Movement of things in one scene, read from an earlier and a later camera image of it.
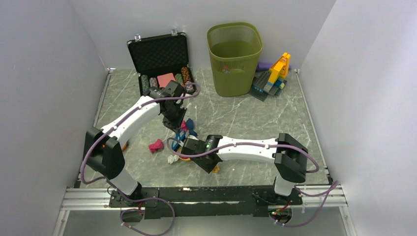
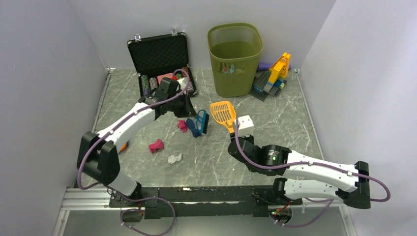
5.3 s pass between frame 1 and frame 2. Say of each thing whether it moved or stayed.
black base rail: stayed
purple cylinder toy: stayed
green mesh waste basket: stayed
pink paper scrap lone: stayed
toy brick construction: stayed
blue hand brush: moved
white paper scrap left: stayed
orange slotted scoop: moved
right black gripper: moved
